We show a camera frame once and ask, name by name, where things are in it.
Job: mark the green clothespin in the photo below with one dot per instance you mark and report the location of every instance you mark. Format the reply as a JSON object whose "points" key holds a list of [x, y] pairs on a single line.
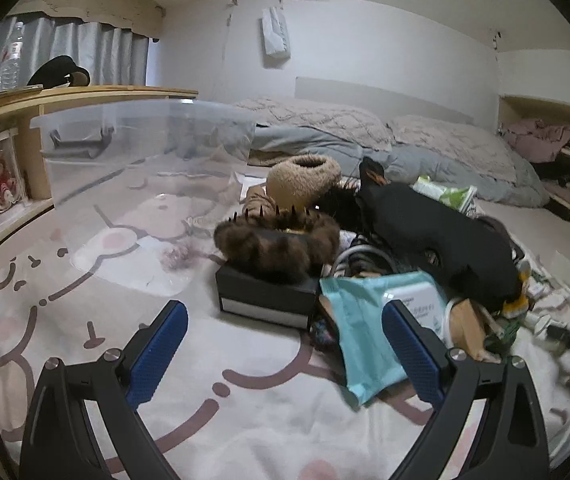
{"points": [[502, 335]]}

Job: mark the blue wet wipes pack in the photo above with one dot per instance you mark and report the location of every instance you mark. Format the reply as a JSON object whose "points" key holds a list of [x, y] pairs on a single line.
{"points": [[365, 325]]}

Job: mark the beige ribbed knit cloth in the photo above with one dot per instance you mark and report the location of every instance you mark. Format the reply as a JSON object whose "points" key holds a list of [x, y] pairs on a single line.
{"points": [[257, 205]]}

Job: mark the beige fleece hat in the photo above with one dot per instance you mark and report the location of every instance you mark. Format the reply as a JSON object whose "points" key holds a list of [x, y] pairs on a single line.
{"points": [[300, 182]]}

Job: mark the dark patterned pouch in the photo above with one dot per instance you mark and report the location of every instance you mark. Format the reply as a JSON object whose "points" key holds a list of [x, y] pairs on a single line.
{"points": [[325, 335]]}

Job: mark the clear water bottle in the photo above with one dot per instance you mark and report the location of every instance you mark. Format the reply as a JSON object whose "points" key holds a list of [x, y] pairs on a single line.
{"points": [[11, 65]]}

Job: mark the white paper bag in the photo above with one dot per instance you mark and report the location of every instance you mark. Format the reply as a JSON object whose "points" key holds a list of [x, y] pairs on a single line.
{"points": [[275, 32]]}

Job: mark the grey textured pillow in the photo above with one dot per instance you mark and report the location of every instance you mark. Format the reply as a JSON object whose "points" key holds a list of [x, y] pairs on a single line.
{"points": [[450, 140], [315, 122]]}

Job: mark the black visor cap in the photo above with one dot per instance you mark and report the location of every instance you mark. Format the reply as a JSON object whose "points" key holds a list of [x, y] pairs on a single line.
{"points": [[55, 72]]}

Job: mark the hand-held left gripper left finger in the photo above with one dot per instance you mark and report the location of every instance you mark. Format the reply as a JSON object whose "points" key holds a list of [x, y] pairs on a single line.
{"points": [[157, 355]]}

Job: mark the grey curtain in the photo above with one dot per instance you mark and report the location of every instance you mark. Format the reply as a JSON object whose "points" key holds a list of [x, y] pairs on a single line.
{"points": [[90, 55]]}

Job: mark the grey duvet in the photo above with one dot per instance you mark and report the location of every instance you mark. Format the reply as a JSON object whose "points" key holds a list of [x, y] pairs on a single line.
{"points": [[515, 180]]}

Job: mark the printed cartoon blanket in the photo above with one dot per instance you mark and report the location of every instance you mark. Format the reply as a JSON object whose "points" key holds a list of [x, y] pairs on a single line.
{"points": [[245, 410]]}

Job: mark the black box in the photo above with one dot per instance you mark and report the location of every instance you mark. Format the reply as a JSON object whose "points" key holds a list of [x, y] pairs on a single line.
{"points": [[260, 300]]}

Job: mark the pile of pink clothes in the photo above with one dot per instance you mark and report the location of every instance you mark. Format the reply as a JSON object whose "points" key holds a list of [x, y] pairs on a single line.
{"points": [[540, 137]]}

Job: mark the wooden shelf unit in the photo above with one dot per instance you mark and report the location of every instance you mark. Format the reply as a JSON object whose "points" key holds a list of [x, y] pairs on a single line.
{"points": [[30, 160]]}

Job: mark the white round plastic part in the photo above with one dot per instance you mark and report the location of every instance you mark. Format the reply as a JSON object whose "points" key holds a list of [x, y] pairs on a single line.
{"points": [[539, 320]]}

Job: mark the black fuzzy cloth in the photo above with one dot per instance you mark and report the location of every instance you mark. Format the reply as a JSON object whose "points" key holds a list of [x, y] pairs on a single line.
{"points": [[340, 210]]}

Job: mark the small bag of pink beads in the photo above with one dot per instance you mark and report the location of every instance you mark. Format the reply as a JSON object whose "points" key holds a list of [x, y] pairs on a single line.
{"points": [[180, 257]]}

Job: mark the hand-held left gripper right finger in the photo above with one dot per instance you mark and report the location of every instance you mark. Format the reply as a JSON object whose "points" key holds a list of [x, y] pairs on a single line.
{"points": [[415, 355]]}

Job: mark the black and orange glove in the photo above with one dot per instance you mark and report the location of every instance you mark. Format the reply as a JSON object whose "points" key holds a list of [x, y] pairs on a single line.
{"points": [[372, 172]]}

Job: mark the green patterned wipes pack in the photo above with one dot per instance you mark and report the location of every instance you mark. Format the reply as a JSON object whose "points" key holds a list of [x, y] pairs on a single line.
{"points": [[447, 195]]}

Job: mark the clear plastic storage box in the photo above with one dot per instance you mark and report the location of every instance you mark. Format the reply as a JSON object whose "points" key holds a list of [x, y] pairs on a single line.
{"points": [[65, 130]]}

